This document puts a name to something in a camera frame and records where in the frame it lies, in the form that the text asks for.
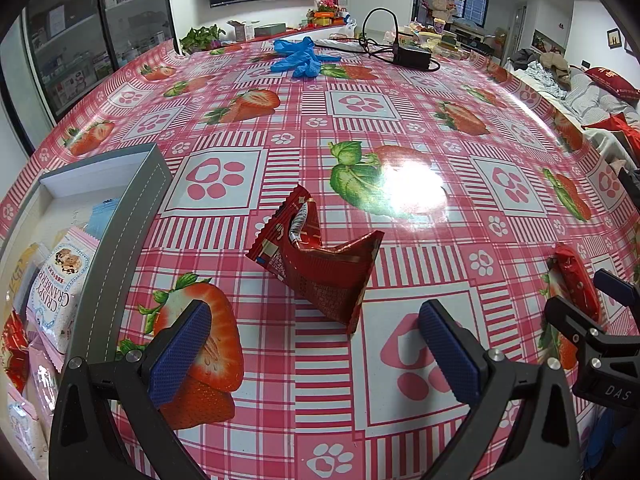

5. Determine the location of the pink triangular snack packet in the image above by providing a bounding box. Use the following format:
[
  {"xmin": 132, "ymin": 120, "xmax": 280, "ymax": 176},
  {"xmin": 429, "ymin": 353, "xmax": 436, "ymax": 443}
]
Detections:
[{"xmin": 28, "ymin": 339, "xmax": 58, "ymax": 431}]

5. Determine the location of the white pink cranberry packet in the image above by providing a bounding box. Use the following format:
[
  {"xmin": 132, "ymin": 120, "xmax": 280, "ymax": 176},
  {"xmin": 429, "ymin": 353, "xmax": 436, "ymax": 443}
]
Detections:
[{"xmin": 6, "ymin": 385, "xmax": 49, "ymax": 470}]

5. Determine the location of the white crispy cranberry packet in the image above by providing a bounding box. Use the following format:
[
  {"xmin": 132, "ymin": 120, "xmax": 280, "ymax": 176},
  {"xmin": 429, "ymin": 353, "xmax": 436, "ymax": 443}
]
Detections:
[{"xmin": 26, "ymin": 226, "xmax": 99, "ymax": 360}]

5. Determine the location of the golden snack packet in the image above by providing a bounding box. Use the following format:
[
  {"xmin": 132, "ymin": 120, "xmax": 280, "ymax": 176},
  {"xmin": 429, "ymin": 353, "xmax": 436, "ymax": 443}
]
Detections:
[{"xmin": 6, "ymin": 243, "xmax": 49, "ymax": 312}]

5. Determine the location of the light blue snack packet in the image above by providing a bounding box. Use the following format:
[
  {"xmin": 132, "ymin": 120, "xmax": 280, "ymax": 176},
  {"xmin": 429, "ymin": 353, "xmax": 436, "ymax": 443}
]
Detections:
[{"xmin": 84, "ymin": 198, "xmax": 119, "ymax": 240}]

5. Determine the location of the long red snack packet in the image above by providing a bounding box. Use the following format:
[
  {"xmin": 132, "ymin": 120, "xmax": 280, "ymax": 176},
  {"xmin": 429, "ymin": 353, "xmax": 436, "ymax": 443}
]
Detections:
[{"xmin": 246, "ymin": 185, "xmax": 384, "ymax": 335}]

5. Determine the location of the red Chinese character snack packet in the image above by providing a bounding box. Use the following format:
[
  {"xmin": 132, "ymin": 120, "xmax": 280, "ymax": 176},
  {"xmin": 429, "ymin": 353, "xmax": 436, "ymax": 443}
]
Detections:
[{"xmin": 1, "ymin": 311, "xmax": 28, "ymax": 392}]

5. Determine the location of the blue gloved right hand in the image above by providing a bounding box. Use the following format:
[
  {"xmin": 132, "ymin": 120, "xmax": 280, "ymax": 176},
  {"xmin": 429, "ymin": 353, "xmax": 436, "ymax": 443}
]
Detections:
[{"xmin": 582, "ymin": 408, "xmax": 639, "ymax": 479}]

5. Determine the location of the pink strawberry plaid tablecloth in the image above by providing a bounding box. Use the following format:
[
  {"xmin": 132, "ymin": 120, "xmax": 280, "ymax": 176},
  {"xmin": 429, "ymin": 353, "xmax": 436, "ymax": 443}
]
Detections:
[{"xmin": 1, "ymin": 44, "xmax": 639, "ymax": 479}]

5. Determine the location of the sofa with blankets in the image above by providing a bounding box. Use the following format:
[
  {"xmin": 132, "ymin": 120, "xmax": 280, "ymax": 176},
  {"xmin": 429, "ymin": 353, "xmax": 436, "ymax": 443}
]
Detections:
[{"xmin": 508, "ymin": 49, "xmax": 640, "ymax": 162}]

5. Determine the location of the grey white storage box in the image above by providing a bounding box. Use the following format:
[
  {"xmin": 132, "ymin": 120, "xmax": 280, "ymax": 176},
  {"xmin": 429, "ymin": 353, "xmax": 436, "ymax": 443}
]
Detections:
[{"xmin": 1, "ymin": 143, "xmax": 171, "ymax": 370}]

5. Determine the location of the black power adapter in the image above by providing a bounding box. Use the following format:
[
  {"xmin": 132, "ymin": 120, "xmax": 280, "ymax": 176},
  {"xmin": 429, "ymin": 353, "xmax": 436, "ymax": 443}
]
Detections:
[{"xmin": 392, "ymin": 44, "xmax": 432, "ymax": 72}]

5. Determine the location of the cluttered coffee table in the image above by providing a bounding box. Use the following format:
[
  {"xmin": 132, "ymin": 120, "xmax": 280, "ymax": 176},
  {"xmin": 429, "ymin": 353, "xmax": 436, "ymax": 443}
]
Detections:
[{"xmin": 398, "ymin": 22, "xmax": 471, "ymax": 60}]

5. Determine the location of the person in beige coat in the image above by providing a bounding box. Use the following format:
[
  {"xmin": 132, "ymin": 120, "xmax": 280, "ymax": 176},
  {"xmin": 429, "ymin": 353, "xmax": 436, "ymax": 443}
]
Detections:
[{"xmin": 431, "ymin": 0, "xmax": 457, "ymax": 24}]

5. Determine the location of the white power strip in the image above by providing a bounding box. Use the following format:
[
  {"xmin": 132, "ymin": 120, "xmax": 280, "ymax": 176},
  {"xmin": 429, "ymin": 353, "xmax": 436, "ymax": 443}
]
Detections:
[{"xmin": 314, "ymin": 38, "xmax": 366, "ymax": 54}]

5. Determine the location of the blue rubber gloves pile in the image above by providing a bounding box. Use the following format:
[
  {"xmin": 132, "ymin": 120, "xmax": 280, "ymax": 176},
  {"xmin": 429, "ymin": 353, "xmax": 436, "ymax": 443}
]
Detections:
[{"xmin": 270, "ymin": 37, "xmax": 342, "ymax": 78}]

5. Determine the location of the flower fruit arrangement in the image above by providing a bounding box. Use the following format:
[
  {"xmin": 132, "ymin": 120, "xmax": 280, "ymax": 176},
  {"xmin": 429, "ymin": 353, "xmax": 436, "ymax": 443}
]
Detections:
[{"xmin": 306, "ymin": 0, "xmax": 348, "ymax": 27}]

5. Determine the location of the green potted plant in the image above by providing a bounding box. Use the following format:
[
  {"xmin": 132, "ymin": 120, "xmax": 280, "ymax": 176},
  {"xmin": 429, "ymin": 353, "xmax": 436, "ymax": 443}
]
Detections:
[{"xmin": 180, "ymin": 25, "xmax": 226, "ymax": 54}]

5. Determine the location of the glass door display cabinet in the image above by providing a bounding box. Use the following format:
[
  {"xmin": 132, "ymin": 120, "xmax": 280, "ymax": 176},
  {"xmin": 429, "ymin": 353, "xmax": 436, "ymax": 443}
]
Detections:
[{"xmin": 22, "ymin": 0, "xmax": 175, "ymax": 120}]

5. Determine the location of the black power cable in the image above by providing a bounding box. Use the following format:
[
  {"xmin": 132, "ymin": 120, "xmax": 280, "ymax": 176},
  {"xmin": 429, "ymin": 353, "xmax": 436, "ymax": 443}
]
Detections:
[{"xmin": 357, "ymin": 6, "xmax": 443, "ymax": 73}]

